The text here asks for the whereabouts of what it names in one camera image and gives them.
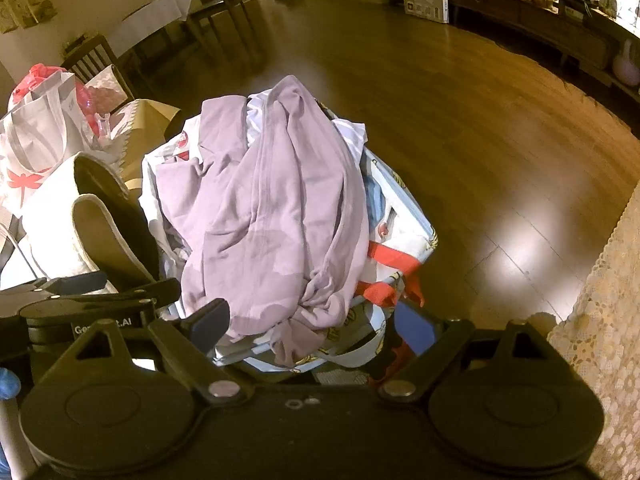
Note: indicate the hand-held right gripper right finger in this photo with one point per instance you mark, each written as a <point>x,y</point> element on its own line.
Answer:
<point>417,330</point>

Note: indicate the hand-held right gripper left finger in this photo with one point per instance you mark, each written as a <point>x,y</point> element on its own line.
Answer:
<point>210,321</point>

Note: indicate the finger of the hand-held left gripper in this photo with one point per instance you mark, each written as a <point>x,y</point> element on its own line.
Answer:
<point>65,283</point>
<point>125,296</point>

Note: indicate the lavender shirt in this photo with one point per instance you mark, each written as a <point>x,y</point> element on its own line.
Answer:
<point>260,210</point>

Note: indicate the person's left hand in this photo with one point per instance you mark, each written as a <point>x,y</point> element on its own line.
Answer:
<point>7,382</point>

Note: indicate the cream canvas tote bag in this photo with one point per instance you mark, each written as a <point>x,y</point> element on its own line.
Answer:
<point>55,220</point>

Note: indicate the white dragonfly print bag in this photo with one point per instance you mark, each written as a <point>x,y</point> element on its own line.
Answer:
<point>35,130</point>

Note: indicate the brown paper bag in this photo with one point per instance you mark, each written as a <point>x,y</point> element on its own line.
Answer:
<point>150,130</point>

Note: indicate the dining table white cloth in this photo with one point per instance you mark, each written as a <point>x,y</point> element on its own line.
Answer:
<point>145,15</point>

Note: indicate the long wooden sideboard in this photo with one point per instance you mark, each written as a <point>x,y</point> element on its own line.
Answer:
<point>550,27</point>

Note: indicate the framed wall picture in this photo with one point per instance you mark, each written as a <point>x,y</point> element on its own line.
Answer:
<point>10,15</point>
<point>30,9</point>
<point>47,9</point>

